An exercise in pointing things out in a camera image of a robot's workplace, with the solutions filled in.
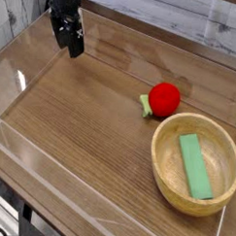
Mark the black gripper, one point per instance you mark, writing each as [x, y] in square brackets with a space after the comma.
[68, 10]

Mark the red plush fruit green leaf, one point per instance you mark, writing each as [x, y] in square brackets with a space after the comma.
[162, 100]

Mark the black table leg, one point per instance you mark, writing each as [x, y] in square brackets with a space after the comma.
[26, 212]

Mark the green rectangular block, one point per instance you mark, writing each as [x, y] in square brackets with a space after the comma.
[195, 168]

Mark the wooden bowl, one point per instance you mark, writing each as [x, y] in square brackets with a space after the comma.
[218, 151]

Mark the clear acrylic tray wall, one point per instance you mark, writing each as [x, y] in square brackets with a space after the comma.
[68, 203]

